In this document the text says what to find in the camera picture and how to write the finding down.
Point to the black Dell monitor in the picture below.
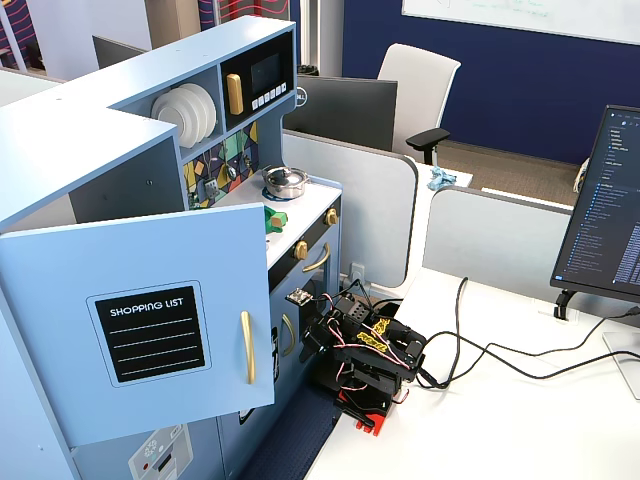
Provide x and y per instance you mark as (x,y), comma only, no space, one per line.
(345,110)

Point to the crumpled light blue cloth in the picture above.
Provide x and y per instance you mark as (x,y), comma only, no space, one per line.
(440,179)

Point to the small wrist camera board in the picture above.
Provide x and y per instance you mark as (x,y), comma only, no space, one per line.
(299,297)

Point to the white office chair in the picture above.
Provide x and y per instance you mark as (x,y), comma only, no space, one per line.
(415,80)

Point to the black toy microwave door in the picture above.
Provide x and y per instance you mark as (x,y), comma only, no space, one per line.
(267,75)

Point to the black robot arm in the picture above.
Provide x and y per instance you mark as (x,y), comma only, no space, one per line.
(380,360)

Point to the gold stove knob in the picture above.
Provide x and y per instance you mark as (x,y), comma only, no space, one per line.
(331,217)
(300,249)

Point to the blue wooden toy kitchen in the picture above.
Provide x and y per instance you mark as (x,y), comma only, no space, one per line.
(125,150)

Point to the black monitor desk clamp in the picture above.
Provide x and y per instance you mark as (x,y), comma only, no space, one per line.
(565,302)

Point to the dark grey monitor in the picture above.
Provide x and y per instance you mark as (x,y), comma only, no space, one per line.
(115,52)

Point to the blue shopping list cabinet door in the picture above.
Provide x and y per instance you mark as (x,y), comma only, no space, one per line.
(60,280)

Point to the white whiteboard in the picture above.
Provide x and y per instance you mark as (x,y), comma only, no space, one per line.
(500,12)

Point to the white toy plate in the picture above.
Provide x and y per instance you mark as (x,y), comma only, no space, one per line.
(172,117)
(201,125)
(212,117)

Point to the grey power outlet box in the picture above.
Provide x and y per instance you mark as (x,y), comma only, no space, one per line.
(358,272)

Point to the computer monitor showing code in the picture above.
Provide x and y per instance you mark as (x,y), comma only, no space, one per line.
(610,210)

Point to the green toy recipient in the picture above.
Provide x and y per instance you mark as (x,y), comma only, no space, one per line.
(276,220)

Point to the grey desk divider panel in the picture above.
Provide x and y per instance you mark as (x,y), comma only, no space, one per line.
(360,200)
(490,235)

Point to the red robot base clamp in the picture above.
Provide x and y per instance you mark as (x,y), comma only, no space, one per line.
(375,422)

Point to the silver toy pot with lid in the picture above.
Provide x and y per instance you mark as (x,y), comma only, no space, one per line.
(285,182)

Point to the hanging toy utensil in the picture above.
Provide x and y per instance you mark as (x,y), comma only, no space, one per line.
(247,159)
(231,171)
(210,187)

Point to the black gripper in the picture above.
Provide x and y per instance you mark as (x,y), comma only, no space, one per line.
(314,334)

